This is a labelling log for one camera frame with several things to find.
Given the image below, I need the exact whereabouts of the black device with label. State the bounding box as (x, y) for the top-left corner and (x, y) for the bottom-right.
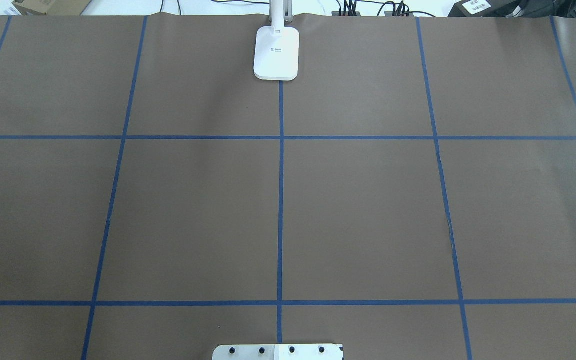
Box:
(448, 0), (523, 18)

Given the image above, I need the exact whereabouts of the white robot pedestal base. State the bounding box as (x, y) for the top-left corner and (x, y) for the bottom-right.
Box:
(212, 343), (345, 360)

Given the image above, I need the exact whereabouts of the brown cardboard box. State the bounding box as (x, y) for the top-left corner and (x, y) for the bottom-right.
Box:
(11, 0), (92, 16)

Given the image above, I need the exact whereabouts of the black power strip right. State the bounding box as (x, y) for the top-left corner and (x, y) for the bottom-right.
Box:
(378, 0), (414, 18)

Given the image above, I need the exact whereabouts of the black power strip left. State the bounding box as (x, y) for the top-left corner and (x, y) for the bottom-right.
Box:
(331, 0), (361, 18)

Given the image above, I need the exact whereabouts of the brown paper table cover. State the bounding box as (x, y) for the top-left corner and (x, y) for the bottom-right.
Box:
(0, 13), (576, 360)

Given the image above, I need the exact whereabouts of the black power strip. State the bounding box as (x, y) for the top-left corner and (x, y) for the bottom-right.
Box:
(378, 0), (414, 18)
(331, 0), (361, 18)

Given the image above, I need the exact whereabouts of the white desk lamp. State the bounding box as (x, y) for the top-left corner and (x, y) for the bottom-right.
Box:
(253, 0), (300, 82)

